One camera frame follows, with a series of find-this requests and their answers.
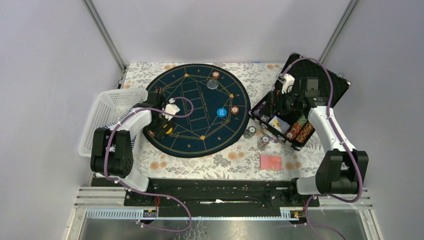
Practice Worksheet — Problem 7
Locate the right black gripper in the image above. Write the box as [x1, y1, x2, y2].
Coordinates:
[258, 87, 304, 118]

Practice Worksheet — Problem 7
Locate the floral tablecloth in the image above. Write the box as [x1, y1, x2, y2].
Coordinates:
[123, 62, 325, 180]

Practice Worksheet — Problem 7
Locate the red five chip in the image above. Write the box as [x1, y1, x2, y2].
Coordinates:
[230, 106, 239, 115]
[211, 71, 220, 79]

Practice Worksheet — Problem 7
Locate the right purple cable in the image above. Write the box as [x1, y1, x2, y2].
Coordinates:
[280, 56, 365, 240]

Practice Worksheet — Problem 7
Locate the red card deck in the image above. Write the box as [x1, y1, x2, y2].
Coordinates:
[259, 155, 282, 171]

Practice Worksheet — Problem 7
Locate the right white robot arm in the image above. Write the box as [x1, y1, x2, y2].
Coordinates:
[273, 73, 369, 206]

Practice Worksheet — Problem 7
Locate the blue dealer button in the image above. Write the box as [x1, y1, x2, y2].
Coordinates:
[216, 108, 227, 118]

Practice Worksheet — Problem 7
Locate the white plastic basket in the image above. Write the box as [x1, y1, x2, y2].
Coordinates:
[78, 88, 148, 158]

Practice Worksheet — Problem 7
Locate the clear plastic disc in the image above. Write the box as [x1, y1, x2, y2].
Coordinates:
[206, 78, 219, 90]

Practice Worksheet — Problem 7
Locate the striped blue white cloth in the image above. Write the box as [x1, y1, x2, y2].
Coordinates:
[104, 113, 140, 149]

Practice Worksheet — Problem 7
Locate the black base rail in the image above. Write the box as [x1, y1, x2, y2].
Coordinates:
[124, 178, 309, 218]

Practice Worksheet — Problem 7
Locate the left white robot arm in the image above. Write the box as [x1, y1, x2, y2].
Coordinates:
[90, 92, 180, 206]

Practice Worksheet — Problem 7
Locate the black chip carrying case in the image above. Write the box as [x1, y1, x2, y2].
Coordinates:
[249, 52, 351, 150]

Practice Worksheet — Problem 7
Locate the red chip row in case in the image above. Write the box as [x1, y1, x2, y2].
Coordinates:
[285, 121, 314, 143]

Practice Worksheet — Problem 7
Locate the round dark blue poker mat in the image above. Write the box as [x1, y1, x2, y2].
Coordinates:
[143, 63, 251, 158]

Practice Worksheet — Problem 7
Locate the blue ten chip stack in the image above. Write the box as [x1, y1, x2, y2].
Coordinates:
[257, 134, 270, 151]

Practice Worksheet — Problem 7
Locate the green chip row in case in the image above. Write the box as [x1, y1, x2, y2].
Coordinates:
[295, 114, 308, 127]

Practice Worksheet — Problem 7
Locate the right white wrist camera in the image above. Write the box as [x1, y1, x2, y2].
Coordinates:
[278, 73, 295, 94]

